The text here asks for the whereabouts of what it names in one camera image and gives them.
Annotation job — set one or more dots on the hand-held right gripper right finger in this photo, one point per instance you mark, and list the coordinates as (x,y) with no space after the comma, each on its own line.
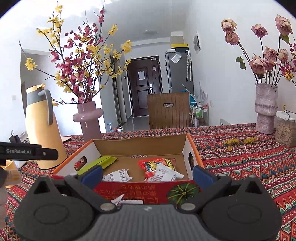
(203,177)

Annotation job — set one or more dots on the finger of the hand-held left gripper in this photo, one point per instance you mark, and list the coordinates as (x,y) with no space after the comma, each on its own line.
(49,154)

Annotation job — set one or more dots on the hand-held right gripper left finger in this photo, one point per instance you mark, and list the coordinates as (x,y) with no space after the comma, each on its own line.
(92,176)

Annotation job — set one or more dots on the long green snack packet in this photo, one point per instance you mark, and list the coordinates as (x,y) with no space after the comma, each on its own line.
(101,162)

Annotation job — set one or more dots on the white snack packet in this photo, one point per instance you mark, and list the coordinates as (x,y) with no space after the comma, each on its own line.
(118,176)
(131,201)
(167,175)

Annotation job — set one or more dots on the red cardboard box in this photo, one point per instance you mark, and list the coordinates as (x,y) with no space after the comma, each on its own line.
(143,192)

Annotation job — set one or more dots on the red snack packet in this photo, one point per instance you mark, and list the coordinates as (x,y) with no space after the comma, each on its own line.
(150,166)

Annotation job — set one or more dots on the yellow thermos jug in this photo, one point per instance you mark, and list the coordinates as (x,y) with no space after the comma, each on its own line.
(44,139)

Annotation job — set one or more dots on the yellow mug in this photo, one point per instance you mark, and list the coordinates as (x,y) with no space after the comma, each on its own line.
(13,173)

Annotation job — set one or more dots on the pink glass vase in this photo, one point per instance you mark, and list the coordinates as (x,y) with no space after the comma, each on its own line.
(89,125)

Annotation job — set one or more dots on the fallen yellow blossoms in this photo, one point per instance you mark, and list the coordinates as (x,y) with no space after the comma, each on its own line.
(249,140)

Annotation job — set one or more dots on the small storage rack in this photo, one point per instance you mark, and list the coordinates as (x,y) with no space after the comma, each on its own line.
(198,115)

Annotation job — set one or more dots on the brown wooden chair back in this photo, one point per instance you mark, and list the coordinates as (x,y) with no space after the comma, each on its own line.
(168,115)

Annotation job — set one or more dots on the textured pink ceramic vase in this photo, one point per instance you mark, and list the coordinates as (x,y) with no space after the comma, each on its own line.
(266,111)

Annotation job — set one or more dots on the clear jar with white lid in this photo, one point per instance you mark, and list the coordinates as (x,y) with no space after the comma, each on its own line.
(285,132)

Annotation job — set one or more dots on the pink and yellow blossom branches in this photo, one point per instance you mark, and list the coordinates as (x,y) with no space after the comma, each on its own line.
(81,62)

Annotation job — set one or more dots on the dark entrance door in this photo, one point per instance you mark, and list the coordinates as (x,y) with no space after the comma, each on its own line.
(143,92)

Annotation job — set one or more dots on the grey refrigerator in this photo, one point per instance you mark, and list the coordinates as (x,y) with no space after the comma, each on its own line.
(179,74)

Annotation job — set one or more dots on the white folded umbrella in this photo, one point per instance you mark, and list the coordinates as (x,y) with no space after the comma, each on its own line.
(188,67)

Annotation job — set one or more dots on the dried pink roses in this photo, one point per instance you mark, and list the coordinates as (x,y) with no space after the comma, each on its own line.
(266,60)

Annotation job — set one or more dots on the yellow box on refrigerator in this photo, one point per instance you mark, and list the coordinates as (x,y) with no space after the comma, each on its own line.
(179,45)

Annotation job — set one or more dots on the red berry and yellow branches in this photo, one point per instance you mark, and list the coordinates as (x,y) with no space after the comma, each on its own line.
(290,69)

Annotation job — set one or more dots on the round ceiling light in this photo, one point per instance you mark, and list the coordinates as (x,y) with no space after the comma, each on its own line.
(150,32)

